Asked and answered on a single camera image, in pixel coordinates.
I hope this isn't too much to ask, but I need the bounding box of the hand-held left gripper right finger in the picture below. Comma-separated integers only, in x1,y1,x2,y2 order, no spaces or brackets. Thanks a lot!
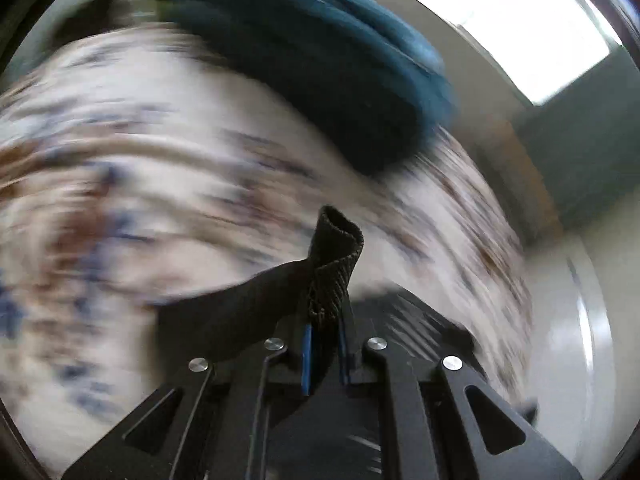
338,327,587,480

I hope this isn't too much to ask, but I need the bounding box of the black knit garment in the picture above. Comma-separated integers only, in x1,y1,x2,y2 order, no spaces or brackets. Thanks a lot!
154,205,476,397

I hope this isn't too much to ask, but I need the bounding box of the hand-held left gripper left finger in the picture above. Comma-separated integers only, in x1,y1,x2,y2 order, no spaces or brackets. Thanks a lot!
61,324,315,480

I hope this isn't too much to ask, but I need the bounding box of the bright window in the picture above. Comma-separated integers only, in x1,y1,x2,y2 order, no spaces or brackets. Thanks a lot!
345,0,612,107

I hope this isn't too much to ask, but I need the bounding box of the floral cream blanket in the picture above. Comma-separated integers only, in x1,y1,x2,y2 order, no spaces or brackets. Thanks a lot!
0,25,537,463

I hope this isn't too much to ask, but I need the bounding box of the wooden bed frame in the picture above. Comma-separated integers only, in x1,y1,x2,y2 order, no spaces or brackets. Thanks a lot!
480,115,567,241

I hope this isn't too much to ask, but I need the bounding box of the teal velvet pillow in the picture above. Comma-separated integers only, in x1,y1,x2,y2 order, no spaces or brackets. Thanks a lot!
150,0,457,177

